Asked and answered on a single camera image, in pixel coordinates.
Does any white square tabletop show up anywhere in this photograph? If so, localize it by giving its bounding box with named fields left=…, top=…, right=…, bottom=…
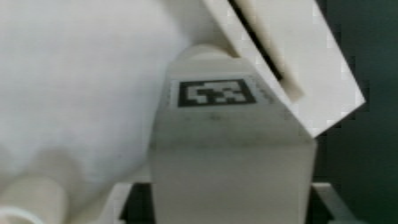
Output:
left=0, top=0, right=365, bottom=224

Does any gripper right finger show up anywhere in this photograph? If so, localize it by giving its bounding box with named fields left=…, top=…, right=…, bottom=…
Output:
left=311, top=182, right=363, bottom=224

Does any white table leg front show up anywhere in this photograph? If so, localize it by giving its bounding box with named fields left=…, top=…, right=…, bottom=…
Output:
left=150, top=45, right=317, bottom=224

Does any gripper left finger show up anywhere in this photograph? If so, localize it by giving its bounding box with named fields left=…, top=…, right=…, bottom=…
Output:
left=103, top=182, right=153, bottom=224

